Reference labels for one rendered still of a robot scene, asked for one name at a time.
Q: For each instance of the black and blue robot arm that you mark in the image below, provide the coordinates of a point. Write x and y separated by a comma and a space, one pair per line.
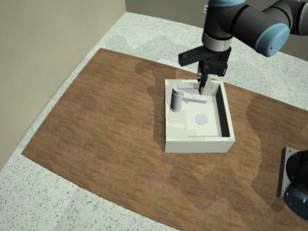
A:
266, 32

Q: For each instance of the grey mixer tap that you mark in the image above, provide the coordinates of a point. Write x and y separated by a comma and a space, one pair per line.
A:
178, 95

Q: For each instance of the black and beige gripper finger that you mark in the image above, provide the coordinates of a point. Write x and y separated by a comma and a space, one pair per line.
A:
205, 82
198, 72

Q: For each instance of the white square sink basin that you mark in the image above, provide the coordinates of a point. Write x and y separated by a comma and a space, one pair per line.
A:
211, 119

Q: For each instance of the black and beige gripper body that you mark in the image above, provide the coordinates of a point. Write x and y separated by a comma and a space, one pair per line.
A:
217, 63

